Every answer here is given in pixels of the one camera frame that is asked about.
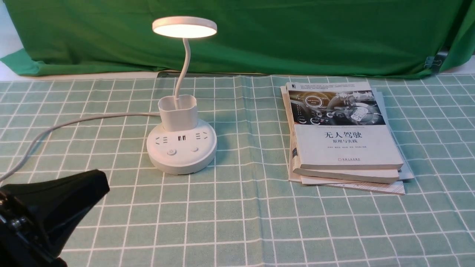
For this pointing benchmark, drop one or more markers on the white desk lamp power strip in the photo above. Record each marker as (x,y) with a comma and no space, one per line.
(182,143)

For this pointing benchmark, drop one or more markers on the green backdrop cloth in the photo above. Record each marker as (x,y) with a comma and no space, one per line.
(388,38)

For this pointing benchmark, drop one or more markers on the green checkered tablecloth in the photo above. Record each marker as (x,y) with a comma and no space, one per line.
(243,211)

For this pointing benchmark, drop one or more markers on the metal binder clip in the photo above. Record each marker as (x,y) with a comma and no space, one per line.
(434,63)

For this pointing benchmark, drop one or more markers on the top white autonomous driving book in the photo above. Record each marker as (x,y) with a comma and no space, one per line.
(345,142)

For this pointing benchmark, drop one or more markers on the middle white book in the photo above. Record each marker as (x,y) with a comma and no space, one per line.
(349,174)

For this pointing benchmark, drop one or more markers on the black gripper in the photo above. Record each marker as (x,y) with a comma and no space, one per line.
(38,219)

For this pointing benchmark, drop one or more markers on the bottom thin white book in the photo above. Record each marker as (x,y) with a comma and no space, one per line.
(336,178)

